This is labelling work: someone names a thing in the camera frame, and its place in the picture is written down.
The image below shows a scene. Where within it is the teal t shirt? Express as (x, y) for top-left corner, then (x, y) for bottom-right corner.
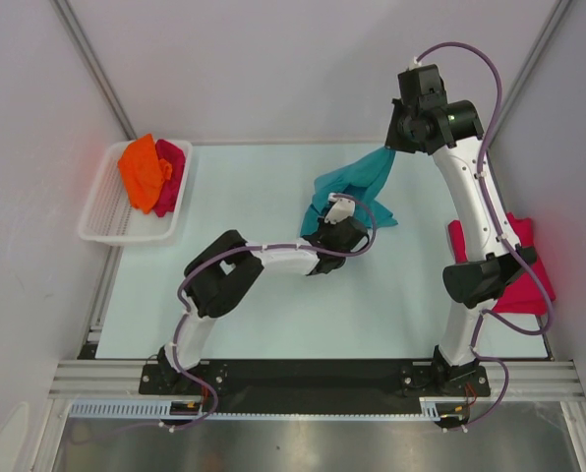
(300, 147), (398, 236)

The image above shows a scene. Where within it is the white perforated plastic basket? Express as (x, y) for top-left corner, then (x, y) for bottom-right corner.
(78, 140), (193, 247)

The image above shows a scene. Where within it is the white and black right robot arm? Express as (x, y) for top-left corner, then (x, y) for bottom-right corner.
(385, 63), (537, 394)

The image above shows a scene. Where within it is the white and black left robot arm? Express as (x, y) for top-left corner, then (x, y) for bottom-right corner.
(157, 216), (377, 393)

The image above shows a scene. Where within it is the crimson t shirt in basket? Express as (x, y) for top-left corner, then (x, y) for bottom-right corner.
(153, 140), (186, 217)

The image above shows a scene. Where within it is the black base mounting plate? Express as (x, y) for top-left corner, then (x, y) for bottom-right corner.
(139, 359), (491, 415)

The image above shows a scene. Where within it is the orange t shirt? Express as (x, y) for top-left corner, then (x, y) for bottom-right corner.
(117, 134), (173, 214)

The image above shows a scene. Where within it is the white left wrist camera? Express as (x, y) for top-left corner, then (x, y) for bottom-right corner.
(323, 193), (356, 225)

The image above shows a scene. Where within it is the white slotted cable duct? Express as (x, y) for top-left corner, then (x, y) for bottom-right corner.
(69, 396), (471, 423)

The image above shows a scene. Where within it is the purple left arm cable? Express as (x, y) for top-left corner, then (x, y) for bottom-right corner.
(110, 193), (376, 436)

